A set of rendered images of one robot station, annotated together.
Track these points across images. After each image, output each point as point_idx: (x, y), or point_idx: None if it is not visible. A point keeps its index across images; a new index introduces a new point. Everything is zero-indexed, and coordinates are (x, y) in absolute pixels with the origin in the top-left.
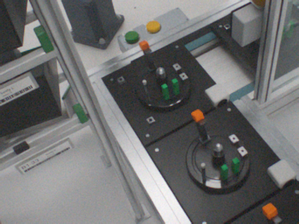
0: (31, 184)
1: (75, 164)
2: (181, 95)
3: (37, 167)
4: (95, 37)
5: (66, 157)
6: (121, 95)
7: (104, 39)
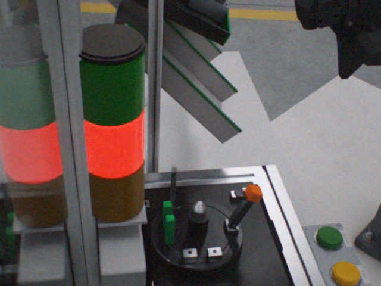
0: (162, 132)
1: (165, 168)
2: (159, 245)
3: (181, 139)
4: (372, 223)
5: (178, 163)
6: (208, 191)
7: (369, 239)
